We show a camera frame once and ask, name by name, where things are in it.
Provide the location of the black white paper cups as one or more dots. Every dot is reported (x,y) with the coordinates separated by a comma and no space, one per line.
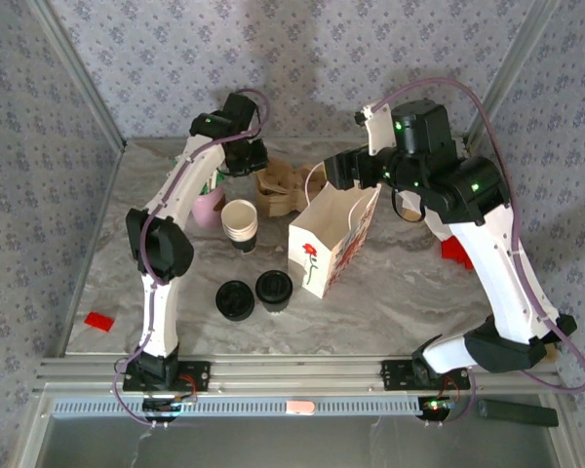
(239,217)

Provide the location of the white flower print paper bag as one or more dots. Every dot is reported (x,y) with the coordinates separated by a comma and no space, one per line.
(317,253)

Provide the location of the black plastic cup lid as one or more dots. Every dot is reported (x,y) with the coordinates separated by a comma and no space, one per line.
(274,286)

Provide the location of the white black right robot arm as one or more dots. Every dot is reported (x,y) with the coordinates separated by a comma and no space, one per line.
(507,273)

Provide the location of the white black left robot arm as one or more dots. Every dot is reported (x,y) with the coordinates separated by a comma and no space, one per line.
(158,312)

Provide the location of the green white wrapped straw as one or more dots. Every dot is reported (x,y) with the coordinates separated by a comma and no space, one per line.
(209,183)

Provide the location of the brown pulp cup carrier stack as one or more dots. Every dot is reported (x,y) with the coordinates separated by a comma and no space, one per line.
(278,195)

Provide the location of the pink straw holder cup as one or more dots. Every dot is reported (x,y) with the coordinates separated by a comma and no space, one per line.
(207,214)

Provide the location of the red toy brick assembly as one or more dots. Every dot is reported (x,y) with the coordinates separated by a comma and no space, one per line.
(453,251)

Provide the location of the small red toy brick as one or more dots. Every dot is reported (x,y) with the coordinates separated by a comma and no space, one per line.
(99,322)

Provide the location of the pink white tag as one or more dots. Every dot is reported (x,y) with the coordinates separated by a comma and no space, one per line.
(300,407)

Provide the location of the black controller board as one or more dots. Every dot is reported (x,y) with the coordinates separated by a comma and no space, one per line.
(168,409)
(436,407)

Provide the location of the grey metal tray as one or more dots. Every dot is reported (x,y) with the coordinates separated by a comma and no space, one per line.
(297,443)

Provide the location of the black flat bar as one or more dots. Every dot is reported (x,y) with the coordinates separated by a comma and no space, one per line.
(517,413)

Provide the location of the aluminium frame post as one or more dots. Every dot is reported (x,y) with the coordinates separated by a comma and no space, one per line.
(508,73)
(82,73)

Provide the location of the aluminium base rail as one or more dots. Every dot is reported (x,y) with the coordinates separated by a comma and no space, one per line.
(297,373)

